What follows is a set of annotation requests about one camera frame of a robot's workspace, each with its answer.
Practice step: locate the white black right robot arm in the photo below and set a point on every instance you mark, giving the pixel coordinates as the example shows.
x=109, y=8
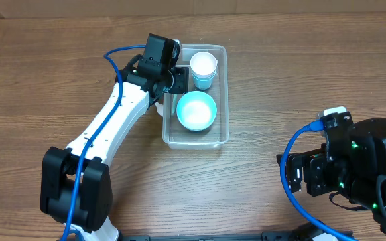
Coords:
x=334, y=155

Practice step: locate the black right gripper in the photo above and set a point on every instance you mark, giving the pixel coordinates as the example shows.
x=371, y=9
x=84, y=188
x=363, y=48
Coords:
x=310, y=162

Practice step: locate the clear plastic storage container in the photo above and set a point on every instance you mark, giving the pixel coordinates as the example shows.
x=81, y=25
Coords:
x=178, y=137

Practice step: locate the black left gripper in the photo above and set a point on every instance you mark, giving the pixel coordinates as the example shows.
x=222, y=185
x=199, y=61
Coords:
x=182, y=85

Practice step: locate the blue plastic cup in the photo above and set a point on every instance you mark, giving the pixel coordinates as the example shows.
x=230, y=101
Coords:
x=203, y=82

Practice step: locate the light blue fork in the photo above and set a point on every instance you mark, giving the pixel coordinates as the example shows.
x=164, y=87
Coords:
x=173, y=104

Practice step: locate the blue plastic bowl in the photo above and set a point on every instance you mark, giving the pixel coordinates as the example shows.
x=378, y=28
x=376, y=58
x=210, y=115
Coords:
x=196, y=111

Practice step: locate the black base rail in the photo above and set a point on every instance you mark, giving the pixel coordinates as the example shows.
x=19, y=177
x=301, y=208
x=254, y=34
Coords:
x=305, y=232

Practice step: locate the white plastic spoon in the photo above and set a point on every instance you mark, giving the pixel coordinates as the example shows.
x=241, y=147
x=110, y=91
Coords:
x=159, y=108

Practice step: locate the pink plastic cup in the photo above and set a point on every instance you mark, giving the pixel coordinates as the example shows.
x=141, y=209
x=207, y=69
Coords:
x=203, y=64

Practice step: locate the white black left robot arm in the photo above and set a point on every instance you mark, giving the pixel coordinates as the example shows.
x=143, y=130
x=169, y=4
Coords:
x=76, y=185

